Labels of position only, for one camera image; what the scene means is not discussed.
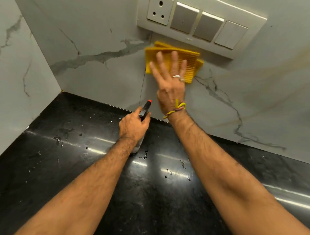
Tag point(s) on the person's left hand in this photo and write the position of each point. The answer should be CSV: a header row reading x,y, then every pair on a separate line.
x,y
132,128

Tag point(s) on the person's right hand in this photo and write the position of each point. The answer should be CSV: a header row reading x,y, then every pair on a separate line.
x,y
170,92

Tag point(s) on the person's right little finger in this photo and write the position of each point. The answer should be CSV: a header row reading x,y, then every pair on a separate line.
x,y
183,70

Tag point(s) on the person's right middle finger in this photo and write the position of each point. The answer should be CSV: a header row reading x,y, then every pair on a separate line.
x,y
161,64

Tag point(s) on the person's left thumb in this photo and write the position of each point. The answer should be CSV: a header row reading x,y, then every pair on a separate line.
x,y
146,119

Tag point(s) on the clear spray bottle black head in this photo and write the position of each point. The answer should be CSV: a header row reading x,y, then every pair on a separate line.
x,y
145,110

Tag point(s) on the yellow ribbed cleaning cloth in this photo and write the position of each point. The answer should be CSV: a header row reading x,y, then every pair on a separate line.
x,y
191,60

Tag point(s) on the person's right forearm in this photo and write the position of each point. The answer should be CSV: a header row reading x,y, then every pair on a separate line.
x,y
218,174

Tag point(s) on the person's left forearm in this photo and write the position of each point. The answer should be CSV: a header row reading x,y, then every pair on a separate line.
x,y
92,184

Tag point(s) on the yellow thread wristband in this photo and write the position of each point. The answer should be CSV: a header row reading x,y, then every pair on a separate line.
x,y
178,108

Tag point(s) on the white power socket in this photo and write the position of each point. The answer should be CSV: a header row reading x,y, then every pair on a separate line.
x,y
159,11

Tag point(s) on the grey rocker switch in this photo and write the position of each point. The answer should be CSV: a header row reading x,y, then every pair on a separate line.
x,y
184,19
207,27

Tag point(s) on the white rocker switch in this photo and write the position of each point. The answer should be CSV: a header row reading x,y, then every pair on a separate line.
x,y
231,35

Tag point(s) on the white wall switch panel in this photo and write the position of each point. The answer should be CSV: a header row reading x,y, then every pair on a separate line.
x,y
242,17

